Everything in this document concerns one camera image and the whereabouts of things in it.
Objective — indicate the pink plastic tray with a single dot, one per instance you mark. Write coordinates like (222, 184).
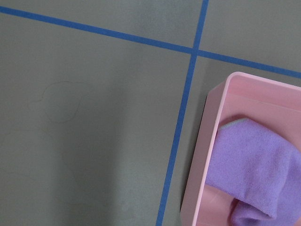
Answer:
(274, 104)

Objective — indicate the purple microfibre cloth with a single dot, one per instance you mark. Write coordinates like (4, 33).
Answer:
(261, 170)

